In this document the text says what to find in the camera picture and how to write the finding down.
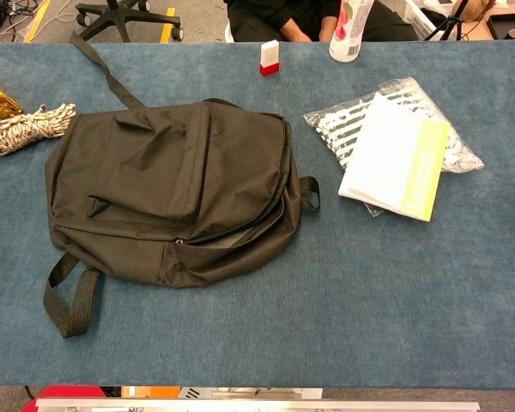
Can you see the black tripod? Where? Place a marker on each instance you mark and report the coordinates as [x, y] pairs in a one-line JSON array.
[[448, 19]]

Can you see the seated person in black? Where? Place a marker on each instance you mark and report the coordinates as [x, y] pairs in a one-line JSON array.
[[262, 17]]

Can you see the red and white small box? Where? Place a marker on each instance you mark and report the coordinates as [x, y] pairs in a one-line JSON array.
[[269, 53]]

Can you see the black office chair base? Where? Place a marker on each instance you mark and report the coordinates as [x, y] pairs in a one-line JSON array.
[[120, 17]]

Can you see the red flat object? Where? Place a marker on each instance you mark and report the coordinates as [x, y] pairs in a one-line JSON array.
[[73, 391]]

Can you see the yellow and white book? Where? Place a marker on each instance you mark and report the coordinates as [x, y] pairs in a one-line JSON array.
[[390, 159]]

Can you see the aluminium profile rail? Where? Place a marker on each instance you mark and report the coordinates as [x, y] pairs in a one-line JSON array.
[[257, 405]]

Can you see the white bottle with pink label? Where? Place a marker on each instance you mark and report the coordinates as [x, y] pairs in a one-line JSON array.
[[347, 40]]

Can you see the striped garment in plastic bag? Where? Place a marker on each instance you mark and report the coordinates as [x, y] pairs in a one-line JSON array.
[[347, 124]]

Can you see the white plastic basket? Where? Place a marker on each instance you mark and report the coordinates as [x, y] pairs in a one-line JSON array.
[[416, 15]]

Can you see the black fabric backpack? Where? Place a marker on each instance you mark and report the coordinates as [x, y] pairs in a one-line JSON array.
[[167, 180]]

